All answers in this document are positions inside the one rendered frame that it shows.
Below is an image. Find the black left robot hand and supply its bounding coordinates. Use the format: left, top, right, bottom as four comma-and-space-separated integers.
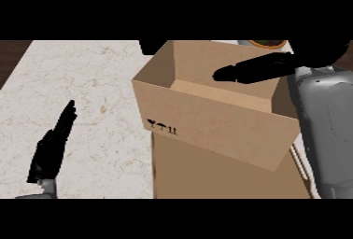
26, 99, 79, 185

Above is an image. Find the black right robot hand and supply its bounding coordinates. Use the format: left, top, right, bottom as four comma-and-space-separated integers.
212, 39, 352, 85

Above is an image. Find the brown cardboard box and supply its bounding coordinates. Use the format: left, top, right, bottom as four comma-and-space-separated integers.
132, 39, 314, 200

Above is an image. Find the orange rimmed round bowl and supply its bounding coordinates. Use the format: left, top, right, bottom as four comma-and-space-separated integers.
247, 39, 290, 51

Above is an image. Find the black object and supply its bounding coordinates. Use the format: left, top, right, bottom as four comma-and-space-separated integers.
138, 39, 170, 57

